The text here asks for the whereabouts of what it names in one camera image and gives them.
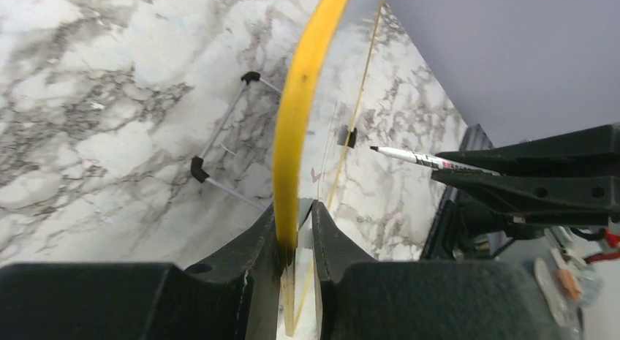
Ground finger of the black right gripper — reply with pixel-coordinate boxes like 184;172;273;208
431;170;619;227
437;123;619;177

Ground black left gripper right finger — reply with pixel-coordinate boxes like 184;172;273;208
311;201;562;339

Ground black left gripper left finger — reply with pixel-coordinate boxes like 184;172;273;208
1;208;279;339

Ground white brown whiteboard marker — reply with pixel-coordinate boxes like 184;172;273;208
370;146;500;175

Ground yellow framed whiteboard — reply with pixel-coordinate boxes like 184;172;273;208
272;0;384;339

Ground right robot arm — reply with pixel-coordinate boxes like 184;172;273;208
431;124;619;240

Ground white debris on floor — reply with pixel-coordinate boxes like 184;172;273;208
533;258;569;328

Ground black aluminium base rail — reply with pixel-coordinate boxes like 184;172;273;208
418;124;587;340

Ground wire whiteboard stand black feet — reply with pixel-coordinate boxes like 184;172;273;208
191;67;364;212

